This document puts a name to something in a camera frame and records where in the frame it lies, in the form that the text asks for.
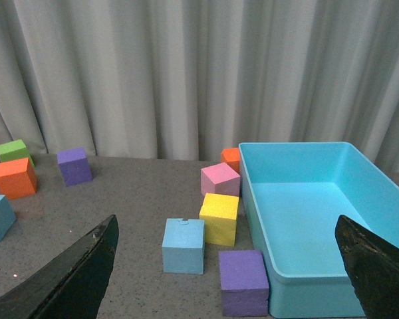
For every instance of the light blue plastic bin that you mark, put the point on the light blue plastic bin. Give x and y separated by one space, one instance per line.
293 194

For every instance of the orange foam block left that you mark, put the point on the orange foam block left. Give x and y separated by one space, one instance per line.
17 178

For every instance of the grey curtain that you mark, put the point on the grey curtain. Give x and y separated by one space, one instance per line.
184 79

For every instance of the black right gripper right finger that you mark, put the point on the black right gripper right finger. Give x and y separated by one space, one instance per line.
372 265

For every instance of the back purple foam block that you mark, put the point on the back purple foam block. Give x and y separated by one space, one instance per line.
74 166

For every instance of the pink foam block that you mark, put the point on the pink foam block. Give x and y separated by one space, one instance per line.
220 179

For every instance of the green foam block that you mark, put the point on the green foam block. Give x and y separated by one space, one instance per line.
14 150

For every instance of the front purple foam block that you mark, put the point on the front purple foam block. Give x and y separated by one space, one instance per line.
244 284

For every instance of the orange block behind pink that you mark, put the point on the orange block behind pink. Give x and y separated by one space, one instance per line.
231 156

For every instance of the yellow foam block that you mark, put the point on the yellow foam block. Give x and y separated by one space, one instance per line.
219 213

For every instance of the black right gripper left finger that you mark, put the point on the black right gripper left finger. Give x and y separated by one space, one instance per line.
73 284

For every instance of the notched light blue foam block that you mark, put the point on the notched light blue foam block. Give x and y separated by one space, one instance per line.
183 246

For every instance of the purple foam block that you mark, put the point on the purple foam block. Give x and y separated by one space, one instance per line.
244 284
74 166

